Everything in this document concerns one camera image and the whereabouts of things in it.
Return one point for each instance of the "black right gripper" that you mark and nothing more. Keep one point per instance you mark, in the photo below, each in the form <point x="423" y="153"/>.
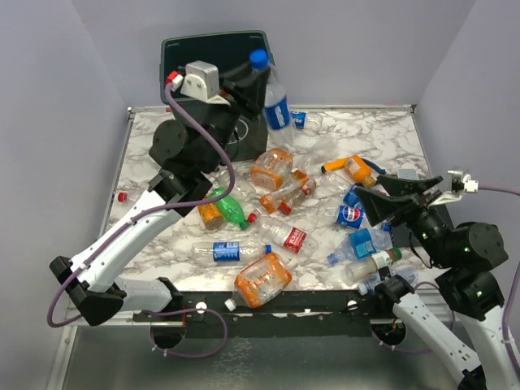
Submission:
<point x="398" y="197"/>

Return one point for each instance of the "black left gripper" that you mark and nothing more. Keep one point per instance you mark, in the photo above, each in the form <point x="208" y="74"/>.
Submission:
<point x="246" y="88"/>

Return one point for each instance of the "blue label water bottle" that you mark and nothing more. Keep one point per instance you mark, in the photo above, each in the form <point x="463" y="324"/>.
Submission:
<point x="276" y="110"/>

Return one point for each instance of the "orange label crushed bottle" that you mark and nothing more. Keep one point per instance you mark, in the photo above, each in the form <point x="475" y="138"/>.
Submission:
<point x="272" y="201"/>

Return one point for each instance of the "large clear plastic bottle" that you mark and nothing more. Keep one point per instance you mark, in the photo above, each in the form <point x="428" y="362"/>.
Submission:
<point x="242" y="190"/>

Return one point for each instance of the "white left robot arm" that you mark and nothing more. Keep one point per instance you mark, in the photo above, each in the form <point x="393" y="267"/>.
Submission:
<point x="206" y="106"/>

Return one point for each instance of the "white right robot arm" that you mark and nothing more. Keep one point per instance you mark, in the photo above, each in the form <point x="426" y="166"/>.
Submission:
<point x="467" y="254"/>

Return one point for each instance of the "dark green trash bin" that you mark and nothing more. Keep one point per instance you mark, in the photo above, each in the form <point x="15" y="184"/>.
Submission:
<point x="227" y="51"/>

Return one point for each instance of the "grey white power bank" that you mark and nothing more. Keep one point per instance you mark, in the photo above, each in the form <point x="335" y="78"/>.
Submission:
<point x="407" y="174"/>

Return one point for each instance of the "crushed Pepsi bottle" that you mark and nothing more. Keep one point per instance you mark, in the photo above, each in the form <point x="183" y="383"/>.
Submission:
<point x="351" y="214"/>

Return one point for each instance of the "light blue label bottle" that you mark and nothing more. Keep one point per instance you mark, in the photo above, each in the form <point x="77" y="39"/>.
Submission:
<point x="361" y="244"/>

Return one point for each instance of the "black flat box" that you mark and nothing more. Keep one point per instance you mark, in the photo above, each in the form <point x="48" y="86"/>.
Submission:
<point x="429" y="225"/>

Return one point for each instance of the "far Pepsi label bottle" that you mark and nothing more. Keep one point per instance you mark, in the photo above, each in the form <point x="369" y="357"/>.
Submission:
<point x="304" y="120"/>

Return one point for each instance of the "yellow utility knife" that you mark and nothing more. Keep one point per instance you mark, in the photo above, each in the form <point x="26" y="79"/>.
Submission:
<point x="333" y="166"/>

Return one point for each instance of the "green cap milk tea bottle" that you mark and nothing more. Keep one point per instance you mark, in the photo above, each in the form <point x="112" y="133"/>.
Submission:
<point x="359" y="270"/>

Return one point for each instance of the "large orange juice bottle far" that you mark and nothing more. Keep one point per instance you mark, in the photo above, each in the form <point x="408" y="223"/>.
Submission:
<point x="271" y="168"/>

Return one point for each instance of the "large orange juice bottle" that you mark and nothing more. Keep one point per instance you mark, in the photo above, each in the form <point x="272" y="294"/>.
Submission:
<point x="271" y="168"/>
<point x="260" y="282"/>

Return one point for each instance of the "small clear blue cap bottle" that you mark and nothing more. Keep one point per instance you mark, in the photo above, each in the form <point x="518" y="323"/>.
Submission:
<point x="367" y="286"/>

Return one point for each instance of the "red label clear bottle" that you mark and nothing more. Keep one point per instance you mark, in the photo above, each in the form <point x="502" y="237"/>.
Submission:
<point x="288" y="237"/>

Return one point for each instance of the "green plastic bottle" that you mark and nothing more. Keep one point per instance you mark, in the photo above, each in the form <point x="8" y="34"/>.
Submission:
<point x="232" y="211"/>

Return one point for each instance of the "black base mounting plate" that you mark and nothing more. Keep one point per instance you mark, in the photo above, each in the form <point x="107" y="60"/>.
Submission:
<point x="299" y="313"/>

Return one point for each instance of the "small orange tea bottle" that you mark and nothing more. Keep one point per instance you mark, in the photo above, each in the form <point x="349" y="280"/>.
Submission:
<point x="211" y="217"/>

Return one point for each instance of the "large orange juice bottle near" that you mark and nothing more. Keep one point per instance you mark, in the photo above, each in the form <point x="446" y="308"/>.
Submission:
<point x="260" y="282"/>

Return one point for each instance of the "blue label bottle near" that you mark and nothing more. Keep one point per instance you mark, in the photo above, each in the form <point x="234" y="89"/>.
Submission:
<point x="227" y="252"/>

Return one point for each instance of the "red cap water bottle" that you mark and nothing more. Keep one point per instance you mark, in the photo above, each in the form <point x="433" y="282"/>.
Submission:
<point x="126" y="197"/>

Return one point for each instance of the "blue handled pliers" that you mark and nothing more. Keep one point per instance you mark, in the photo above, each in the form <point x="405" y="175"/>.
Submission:
<point x="374" y="167"/>

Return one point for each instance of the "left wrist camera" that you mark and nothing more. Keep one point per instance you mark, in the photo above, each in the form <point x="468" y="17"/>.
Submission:
<point x="199" y="81"/>

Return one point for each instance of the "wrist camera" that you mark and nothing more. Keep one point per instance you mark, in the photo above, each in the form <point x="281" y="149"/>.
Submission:
<point x="199" y="81"/>
<point x="459" y="183"/>

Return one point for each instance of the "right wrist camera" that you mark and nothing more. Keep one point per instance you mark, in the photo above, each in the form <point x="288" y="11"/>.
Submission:
<point x="459" y="183"/>

